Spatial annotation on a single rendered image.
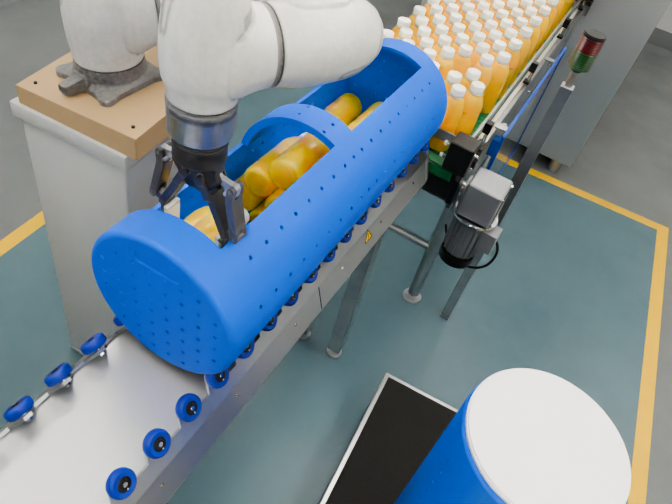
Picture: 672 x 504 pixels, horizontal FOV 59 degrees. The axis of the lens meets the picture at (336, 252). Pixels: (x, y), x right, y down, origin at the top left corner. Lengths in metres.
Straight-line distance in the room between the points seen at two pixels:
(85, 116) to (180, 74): 0.71
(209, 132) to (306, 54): 0.15
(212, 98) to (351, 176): 0.45
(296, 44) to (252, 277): 0.35
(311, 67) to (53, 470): 0.70
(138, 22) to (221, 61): 0.69
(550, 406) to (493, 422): 0.12
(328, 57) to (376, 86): 0.82
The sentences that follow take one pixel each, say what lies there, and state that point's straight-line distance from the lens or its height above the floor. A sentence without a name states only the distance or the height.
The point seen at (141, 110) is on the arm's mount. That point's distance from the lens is 1.42.
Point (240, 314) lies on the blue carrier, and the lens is 0.89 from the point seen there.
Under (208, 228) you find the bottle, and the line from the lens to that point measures 0.97.
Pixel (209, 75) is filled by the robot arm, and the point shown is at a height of 1.50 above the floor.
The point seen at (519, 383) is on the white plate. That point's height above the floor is 1.04.
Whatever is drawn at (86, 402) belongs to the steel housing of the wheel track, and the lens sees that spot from 1.09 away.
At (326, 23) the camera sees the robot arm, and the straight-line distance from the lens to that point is 0.76.
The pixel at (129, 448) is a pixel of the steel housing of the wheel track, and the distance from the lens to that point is 1.04.
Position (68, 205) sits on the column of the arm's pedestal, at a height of 0.73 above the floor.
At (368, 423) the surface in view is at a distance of 2.00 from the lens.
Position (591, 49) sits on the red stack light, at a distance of 1.83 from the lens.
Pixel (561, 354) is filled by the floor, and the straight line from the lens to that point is 2.68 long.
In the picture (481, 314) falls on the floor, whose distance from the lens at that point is 2.63.
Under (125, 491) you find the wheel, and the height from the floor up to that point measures 0.96.
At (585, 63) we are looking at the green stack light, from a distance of 1.84.
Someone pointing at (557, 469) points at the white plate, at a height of 1.04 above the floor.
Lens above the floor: 1.86
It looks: 45 degrees down
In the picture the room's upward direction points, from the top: 16 degrees clockwise
